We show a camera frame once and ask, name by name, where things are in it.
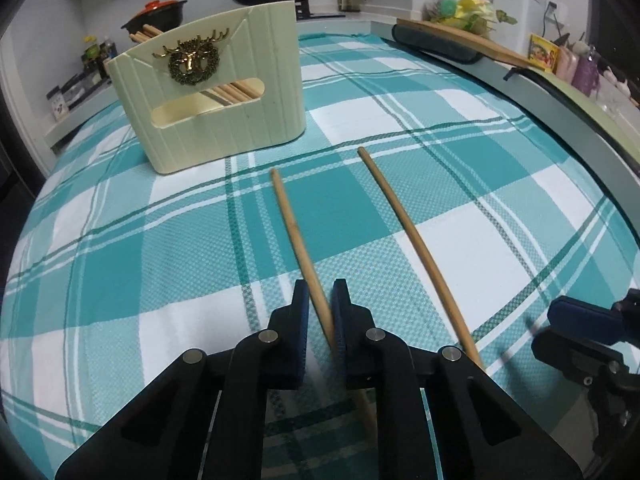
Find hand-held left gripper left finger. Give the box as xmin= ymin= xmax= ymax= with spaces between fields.
xmin=55 ymin=279 xmax=311 ymax=480

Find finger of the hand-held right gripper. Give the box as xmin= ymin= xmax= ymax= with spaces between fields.
xmin=546 ymin=295 xmax=633 ymax=346
xmin=531 ymin=329 xmax=628 ymax=387

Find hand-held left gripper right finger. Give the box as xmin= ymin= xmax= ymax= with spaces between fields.
xmin=332 ymin=279 xmax=583 ymax=480

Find wooden chopstick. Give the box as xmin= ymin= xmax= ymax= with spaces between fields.
xmin=357 ymin=146 xmax=487 ymax=373
xmin=269 ymin=168 xmax=378 ymax=443

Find cream utensil holder box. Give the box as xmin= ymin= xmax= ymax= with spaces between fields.
xmin=103 ymin=1 xmax=307 ymax=176

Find bundle of wooden chopsticks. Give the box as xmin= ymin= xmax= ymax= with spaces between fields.
xmin=129 ymin=22 xmax=263 ymax=107

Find small white figurines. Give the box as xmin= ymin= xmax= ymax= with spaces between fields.
xmin=602 ymin=67 xmax=634 ymax=97

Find pink bottle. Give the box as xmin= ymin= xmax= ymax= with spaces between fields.
xmin=556 ymin=45 xmax=581 ymax=81

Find yellow printed box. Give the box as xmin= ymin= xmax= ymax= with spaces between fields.
xmin=527 ymin=34 xmax=565 ymax=72

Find wooden cutting board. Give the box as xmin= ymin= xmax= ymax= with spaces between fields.
xmin=396 ymin=18 xmax=543 ymax=70

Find white cutlery holder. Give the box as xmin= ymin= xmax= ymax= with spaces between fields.
xmin=492 ymin=0 xmax=544 ymax=54

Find black gas cooktop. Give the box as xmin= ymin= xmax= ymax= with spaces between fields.
xmin=295 ymin=0 xmax=347 ymax=22

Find dark spice jar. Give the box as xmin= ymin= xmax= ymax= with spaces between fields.
xmin=62 ymin=75 xmax=87 ymax=109

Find white label spice jar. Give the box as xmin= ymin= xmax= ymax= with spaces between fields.
xmin=46 ymin=85 xmax=69 ymax=121

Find dark sauce bottle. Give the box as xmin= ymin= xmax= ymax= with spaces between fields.
xmin=100 ymin=37 xmax=119 ymax=79

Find plastic bag of sponges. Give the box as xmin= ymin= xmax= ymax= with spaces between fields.
xmin=424 ymin=0 xmax=518 ymax=37

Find dark refrigerator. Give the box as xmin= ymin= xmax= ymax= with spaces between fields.
xmin=0 ymin=85 xmax=36 ymax=206

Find black clay pot orange lid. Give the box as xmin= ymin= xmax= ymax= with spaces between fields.
xmin=121 ymin=0 xmax=188 ymax=34

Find yellow cap oil bottle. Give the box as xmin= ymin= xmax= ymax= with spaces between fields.
xmin=82 ymin=36 xmax=102 ymax=70

